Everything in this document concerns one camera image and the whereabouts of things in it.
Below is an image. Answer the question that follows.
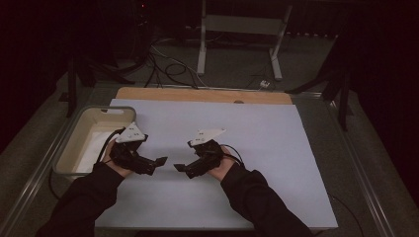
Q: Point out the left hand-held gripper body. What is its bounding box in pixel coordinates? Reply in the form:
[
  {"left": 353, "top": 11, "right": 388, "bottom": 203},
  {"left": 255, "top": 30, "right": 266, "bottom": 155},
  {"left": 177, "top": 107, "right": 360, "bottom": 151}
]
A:
[{"left": 109, "top": 121, "right": 156, "bottom": 176}]

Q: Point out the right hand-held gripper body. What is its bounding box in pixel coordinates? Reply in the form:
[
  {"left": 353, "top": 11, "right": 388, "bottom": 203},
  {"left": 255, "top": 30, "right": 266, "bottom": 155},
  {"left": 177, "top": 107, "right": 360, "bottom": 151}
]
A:
[{"left": 185, "top": 127, "right": 227, "bottom": 180}]

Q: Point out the beige plastic bin grey rim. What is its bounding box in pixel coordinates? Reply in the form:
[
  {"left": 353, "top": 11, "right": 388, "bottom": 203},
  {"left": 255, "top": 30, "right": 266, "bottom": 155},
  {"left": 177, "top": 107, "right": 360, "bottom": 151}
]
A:
[{"left": 52, "top": 105, "right": 138, "bottom": 184}]

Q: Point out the person's left hand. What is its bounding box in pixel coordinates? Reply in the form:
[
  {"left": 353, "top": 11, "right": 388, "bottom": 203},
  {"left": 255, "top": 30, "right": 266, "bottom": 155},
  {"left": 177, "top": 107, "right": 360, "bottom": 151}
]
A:
[{"left": 101, "top": 139, "right": 134, "bottom": 179}]

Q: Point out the person's right hand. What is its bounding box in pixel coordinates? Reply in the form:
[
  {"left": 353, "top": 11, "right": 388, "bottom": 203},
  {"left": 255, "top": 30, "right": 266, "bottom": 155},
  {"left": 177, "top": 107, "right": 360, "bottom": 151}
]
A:
[{"left": 209, "top": 145, "right": 239, "bottom": 183}]

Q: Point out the wooden board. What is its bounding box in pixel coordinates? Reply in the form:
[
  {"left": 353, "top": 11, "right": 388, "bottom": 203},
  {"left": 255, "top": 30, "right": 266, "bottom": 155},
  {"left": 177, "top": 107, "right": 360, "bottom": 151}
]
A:
[{"left": 116, "top": 86, "right": 293, "bottom": 106}]

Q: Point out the light blue mat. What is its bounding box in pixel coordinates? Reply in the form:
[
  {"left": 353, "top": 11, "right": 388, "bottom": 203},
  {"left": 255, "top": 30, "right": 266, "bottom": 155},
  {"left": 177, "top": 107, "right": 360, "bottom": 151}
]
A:
[{"left": 93, "top": 98, "right": 339, "bottom": 230}]

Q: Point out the black tripod stand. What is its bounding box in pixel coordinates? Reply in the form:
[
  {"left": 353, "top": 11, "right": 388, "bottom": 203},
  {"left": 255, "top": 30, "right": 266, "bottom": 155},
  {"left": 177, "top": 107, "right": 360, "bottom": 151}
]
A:
[
  {"left": 58, "top": 54, "right": 136, "bottom": 119},
  {"left": 285, "top": 33, "right": 355, "bottom": 132}
]

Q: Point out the dark equipment with red light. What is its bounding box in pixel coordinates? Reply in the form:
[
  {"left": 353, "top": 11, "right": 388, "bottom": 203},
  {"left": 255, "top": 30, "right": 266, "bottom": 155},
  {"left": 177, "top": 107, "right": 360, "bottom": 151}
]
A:
[{"left": 130, "top": 0, "right": 153, "bottom": 63}]

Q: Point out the grey metal stand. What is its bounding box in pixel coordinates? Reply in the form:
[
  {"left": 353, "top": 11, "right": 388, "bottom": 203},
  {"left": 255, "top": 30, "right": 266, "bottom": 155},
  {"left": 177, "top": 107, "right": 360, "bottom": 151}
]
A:
[{"left": 196, "top": 0, "right": 293, "bottom": 82}]

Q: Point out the left hand-held gripper black cable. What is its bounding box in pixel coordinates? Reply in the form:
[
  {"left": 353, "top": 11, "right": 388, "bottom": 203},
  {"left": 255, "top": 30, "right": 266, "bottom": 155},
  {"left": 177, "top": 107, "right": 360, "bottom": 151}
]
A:
[{"left": 96, "top": 126, "right": 126, "bottom": 164}]

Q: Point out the hand-held gripper black cable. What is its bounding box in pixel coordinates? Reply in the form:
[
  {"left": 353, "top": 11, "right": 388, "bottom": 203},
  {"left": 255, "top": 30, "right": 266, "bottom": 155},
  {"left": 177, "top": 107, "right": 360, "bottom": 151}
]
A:
[
  {"left": 96, "top": 126, "right": 126, "bottom": 164},
  {"left": 219, "top": 143, "right": 247, "bottom": 168}
]

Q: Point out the right hand-held gripper black cable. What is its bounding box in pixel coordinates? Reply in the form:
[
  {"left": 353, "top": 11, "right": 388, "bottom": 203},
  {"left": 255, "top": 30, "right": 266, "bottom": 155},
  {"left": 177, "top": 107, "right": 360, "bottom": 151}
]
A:
[{"left": 219, "top": 143, "right": 247, "bottom": 168}]

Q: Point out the black floor cable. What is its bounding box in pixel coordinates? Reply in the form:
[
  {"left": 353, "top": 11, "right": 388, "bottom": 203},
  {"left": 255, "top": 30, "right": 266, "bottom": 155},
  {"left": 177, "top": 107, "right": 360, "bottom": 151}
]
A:
[{"left": 143, "top": 48, "right": 201, "bottom": 90}]

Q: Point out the white floor cable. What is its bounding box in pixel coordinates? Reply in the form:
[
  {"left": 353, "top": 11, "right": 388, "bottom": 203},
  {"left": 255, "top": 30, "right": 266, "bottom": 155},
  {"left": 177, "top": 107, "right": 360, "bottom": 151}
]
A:
[{"left": 149, "top": 39, "right": 208, "bottom": 88}]

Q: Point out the thin black cable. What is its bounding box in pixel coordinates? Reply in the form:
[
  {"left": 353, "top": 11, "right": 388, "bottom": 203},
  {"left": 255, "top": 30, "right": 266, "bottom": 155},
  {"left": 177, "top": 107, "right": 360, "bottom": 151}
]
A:
[
  {"left": 48, "top": 169, "right": 63, "bottom": 200},
  {"left": 329, "top": 196, "right": 365, "bottom": 237}
]

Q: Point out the aluminium frame rail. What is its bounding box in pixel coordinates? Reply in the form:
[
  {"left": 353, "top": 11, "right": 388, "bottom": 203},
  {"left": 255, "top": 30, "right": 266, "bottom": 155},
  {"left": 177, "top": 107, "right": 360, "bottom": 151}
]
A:
[
  {"left": 324, "top": 98, "right": 398, "bottom": 237},
  {"left": 0, "top": 86, "right": 95, "bottom": 237},
  {"left": 157, "top": 84, "right": 323, "bottom": 100}
]

